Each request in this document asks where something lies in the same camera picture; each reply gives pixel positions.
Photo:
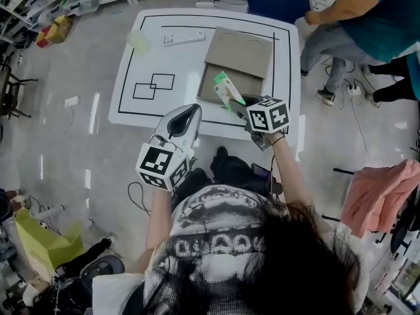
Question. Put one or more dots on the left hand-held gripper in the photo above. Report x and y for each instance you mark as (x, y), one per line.
(157, 162)

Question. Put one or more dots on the person's right forearm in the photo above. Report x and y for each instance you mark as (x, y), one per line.
(288, 176)

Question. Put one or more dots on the red box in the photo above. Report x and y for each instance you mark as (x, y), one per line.
(42, 39)

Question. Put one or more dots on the white remote control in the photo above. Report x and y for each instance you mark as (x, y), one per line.
(183, 37)

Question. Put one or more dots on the person's black-and-white printed shirt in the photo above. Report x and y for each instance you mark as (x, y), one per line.
(213, 235)

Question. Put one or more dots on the yellow-green bag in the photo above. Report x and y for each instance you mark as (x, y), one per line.
(49, 241)

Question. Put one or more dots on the black wrist band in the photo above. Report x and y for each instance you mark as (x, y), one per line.
(277, 140)

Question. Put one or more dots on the black portable device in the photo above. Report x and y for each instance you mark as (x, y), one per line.
(260, 171)

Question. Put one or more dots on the black mesh office chair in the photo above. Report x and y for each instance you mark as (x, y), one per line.
(98, 271)

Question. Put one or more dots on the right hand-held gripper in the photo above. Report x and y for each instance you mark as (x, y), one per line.
(269, 117)

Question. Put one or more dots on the black-frame chair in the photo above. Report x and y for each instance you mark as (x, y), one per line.
(343, 170)

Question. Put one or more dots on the brown cardboard box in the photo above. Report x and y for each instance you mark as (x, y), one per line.
(239, 51)

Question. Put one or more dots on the pink padded jacket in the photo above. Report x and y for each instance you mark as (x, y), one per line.
(377, 195)

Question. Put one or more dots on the person's black shoe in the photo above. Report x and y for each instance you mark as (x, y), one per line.
(222, 152)

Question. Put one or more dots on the white table with black lines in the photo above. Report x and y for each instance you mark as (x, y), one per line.
(183, 61)

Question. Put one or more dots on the person's black trousers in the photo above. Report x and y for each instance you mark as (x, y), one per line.
(229, 172)

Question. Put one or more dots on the person's left forearm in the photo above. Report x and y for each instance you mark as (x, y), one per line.
(159, 222)

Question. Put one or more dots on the black metal chair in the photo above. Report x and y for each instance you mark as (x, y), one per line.
(13, 90)

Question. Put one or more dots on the white power strip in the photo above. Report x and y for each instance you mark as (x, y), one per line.
(71, 102)
(353, 90)

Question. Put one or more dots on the green and white box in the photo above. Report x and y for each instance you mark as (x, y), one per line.
(226, 89)

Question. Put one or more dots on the yellow cardboard box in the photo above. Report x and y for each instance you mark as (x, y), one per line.
(59, 28)

